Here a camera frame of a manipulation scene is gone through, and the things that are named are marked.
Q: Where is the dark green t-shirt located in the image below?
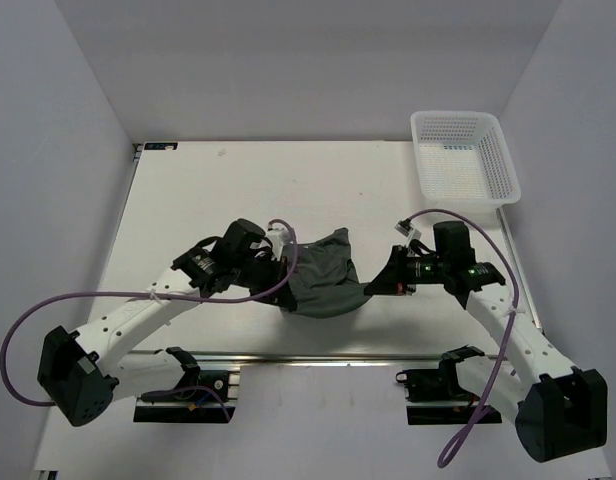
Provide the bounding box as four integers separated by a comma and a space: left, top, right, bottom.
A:
279, 227, 371, 319

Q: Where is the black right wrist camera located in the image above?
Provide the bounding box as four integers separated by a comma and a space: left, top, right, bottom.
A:
460, 262, 506, 291

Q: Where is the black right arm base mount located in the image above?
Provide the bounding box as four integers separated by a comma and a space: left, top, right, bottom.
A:
395, 369, 479, 426

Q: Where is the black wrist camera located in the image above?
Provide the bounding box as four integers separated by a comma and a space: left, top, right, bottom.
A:
460, 262, 506, 291
171, 236, 219, 288

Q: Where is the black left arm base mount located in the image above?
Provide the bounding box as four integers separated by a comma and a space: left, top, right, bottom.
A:
133, 370, 240, 424

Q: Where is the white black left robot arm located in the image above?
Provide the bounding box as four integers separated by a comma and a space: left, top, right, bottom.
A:
38, 219, 299, 427

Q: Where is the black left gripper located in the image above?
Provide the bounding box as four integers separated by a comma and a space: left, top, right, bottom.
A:
233, 252, 297, 309

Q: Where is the white perforated plastic basket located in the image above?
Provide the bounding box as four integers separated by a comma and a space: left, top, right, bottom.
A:
410, 111, 521, 212

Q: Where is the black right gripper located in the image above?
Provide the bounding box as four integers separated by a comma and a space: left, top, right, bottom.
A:
365, 245, 450, 295

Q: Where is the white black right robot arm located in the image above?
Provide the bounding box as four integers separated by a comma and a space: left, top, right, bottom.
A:
364, 219, 608, 467

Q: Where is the dark label sticker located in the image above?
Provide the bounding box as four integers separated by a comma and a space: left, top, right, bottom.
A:
143, 142, 178, 151

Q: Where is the aluminium table edge rail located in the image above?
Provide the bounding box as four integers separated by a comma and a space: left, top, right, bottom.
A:
75, 349, 557, 369

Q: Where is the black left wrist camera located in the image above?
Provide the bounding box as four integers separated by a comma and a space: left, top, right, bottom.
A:
171, 236, 219, 288

